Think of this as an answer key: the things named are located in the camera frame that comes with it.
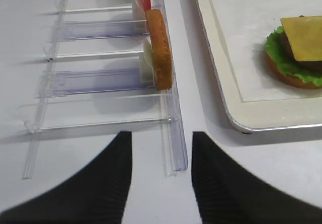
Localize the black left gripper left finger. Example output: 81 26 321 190
1 131 132 223

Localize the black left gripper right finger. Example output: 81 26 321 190
191 131 321 223

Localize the green lettuce on tray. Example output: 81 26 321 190
265 26 321 87

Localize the brown meat patty on tray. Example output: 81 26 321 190
281 15 322 70

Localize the brown bread slice in rack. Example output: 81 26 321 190
145 9 173 91

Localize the yellow cheese slice on tray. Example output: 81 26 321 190
280 15 322 62

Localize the clear acrylic left rack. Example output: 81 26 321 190
20 0 188 179

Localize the bottom bun on tray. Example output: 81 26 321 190
266 53 321 90

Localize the white serving tray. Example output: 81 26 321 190
196 0 321 132

